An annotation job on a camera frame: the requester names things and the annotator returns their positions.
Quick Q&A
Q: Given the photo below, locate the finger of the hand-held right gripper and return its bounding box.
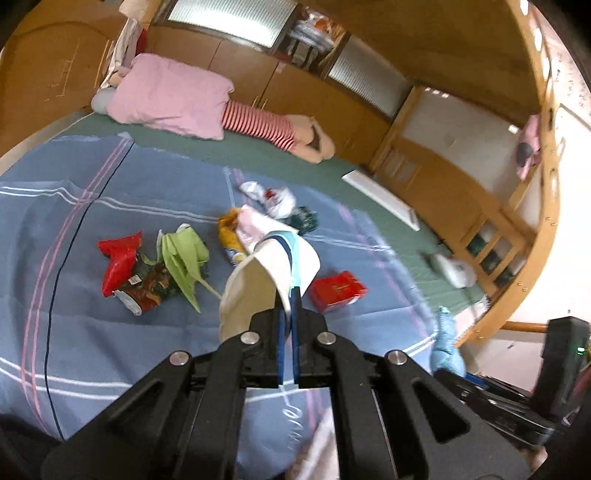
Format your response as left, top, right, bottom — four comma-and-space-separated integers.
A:
434, 369, 570, 448

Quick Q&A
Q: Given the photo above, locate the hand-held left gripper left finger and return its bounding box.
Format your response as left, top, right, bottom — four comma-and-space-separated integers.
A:
41, 292, 284, 480

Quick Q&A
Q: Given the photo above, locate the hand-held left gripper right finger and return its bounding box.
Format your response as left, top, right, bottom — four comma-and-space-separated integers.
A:
291, 286, 533, 480

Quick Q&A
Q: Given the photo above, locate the cream cloth tote bag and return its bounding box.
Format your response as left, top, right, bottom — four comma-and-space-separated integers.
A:
217, 204, 321, 344

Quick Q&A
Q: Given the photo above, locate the white plastic bag red print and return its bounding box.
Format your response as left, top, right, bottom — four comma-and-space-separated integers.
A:
263, 186, 297, 220

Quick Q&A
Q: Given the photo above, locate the red cardboard box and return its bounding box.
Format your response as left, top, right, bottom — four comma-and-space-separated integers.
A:
307, 271, 369, 315

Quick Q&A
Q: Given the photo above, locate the light blue plush toy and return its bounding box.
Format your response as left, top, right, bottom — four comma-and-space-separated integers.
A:
429, 305, 467, 377

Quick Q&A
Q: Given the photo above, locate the orange snack packet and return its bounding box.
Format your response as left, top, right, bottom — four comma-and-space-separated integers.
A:
218, 208, 250, 268

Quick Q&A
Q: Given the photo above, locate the dark green crumpled wrapper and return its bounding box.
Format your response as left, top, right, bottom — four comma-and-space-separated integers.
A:
288, 206, 320, 236

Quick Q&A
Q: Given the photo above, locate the light green plastic wrapper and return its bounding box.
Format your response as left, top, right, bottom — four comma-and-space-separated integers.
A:
141, 224, 222, 315

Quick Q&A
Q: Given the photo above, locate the white handheld vacuum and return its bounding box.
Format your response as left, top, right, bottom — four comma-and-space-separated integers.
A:
429, 253, 478, 289

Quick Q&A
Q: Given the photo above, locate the brown snack packet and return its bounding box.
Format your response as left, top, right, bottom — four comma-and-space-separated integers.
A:
113, 263, 183, 317

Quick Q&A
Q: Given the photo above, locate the long white board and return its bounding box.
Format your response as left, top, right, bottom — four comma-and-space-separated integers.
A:
342, 169, 421, 232

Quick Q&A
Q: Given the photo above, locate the red snack wrapper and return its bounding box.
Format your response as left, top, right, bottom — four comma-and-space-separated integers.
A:
97, 231, 144, 298

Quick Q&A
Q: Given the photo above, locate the blue plaid blanket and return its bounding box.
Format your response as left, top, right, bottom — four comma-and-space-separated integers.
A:
0, 133, 439, 480

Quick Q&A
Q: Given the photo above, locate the striped plush toy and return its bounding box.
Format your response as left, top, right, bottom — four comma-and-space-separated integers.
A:
222, 100, 337, 164

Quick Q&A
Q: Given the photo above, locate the pink hanging cloth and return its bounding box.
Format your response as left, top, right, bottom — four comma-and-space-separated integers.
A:
515, 114, 543, 181

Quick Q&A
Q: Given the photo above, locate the pink pillow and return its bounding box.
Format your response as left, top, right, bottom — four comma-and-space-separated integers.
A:
105, 53, 235, 140

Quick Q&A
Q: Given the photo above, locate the frosted glass panel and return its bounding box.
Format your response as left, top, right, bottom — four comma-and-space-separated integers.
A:
328, 36, 413, 118
165, 0, 297, 48

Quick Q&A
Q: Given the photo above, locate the grey cushion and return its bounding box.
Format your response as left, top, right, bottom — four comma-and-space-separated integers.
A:
90, 88, 116, 114

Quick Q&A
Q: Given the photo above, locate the wooden headboard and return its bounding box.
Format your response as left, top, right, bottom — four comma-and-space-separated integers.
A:
0, 0, 121, 155

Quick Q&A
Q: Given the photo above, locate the wooden wall cabinet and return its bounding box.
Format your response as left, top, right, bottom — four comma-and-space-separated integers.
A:
148, 25, 393, 162

